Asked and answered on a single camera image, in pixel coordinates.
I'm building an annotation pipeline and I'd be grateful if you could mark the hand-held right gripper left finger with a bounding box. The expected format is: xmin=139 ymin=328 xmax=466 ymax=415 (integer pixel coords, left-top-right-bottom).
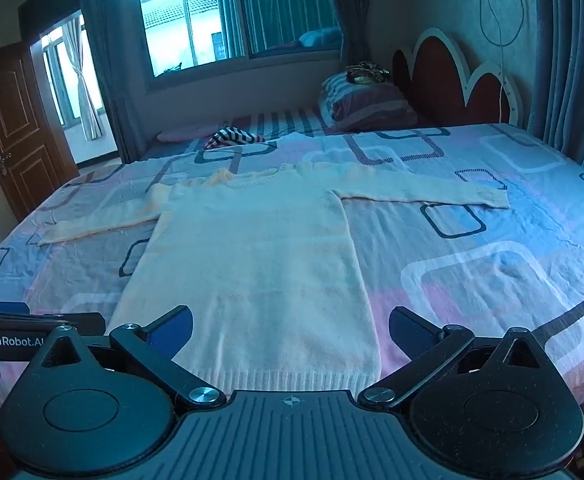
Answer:
xmin=39 ymin=305 xmax=228 ymax=413

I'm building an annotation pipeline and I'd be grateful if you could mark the sliding glass window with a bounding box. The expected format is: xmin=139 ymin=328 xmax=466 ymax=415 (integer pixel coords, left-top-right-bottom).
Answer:
xmin=129 ymin=0 xmax=346 ymax=79

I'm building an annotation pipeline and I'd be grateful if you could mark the blue-grey curtain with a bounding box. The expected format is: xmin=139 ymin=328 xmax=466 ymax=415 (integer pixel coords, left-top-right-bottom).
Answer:
xmin=532 ymin=0 xmax=584 ymax=182
xmin=74 ymin=0 xmax=149 ymax=164
xmin=321 ymin=0 xmax=374 ymax=69

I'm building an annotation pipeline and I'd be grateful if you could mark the cream knitted sweater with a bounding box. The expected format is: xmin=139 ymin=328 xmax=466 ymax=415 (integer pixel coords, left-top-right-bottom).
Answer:
xmin=37 ymin=162 xmax=511 ymax=397

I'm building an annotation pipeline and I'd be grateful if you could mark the pastel square-patterned bed sheet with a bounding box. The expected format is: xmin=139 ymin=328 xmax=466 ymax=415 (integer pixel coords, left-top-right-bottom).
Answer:
xmin=0 ymin=122 xmax=584 ymax=413

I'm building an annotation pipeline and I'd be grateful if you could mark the red scalloped headboard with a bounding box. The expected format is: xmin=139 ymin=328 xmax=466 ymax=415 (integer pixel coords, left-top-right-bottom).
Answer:
xmin=392 ymin=27 xmax=526 ymax=132

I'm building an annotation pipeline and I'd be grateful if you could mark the striped pillow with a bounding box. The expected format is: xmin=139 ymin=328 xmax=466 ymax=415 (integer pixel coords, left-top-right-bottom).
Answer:
xmin=319 ymin=71 xmax=421 ymax=132

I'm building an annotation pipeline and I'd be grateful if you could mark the pink pillow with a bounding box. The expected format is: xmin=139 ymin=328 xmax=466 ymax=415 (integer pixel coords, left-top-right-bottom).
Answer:
xmin=157 ymin=122 xmax=234 ymax=142

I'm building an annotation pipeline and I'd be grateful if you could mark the striped bed sheet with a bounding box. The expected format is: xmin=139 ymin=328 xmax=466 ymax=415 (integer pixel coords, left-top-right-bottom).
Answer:
xmin=146 ymin=105 xmax=345 ymax=162

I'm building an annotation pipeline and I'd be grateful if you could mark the dark patterned item on pillows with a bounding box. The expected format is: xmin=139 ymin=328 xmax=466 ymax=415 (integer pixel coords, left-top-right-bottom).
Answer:
xmin=346 ymin=61 xmax=391 ymax=85

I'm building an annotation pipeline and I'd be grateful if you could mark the red white navy striped cloth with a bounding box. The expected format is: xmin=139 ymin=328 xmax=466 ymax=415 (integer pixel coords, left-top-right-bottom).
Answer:
xmin=203 ymin=127 xmax=269 ymax=151

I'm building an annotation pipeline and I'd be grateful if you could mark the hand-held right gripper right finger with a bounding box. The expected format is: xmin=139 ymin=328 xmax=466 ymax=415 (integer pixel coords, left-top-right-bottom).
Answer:
xmin=359 ymin=305 xmax=543 ymax=407

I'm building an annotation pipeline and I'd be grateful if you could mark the brown wooden door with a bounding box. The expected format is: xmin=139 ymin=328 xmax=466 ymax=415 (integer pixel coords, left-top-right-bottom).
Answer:
xmin=0 ymin=42 xmax=81 ymax=222

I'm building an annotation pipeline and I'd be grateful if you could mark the white sheer curtain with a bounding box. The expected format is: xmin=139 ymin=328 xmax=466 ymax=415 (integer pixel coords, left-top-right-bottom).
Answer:
xmin=62 ymin=14 xmax=104 ymax=142

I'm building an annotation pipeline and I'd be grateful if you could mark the white hanging cable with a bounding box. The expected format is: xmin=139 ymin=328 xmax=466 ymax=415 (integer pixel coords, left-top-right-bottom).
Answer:
xmin=479 ymin=0 xmax=526 ymax=126

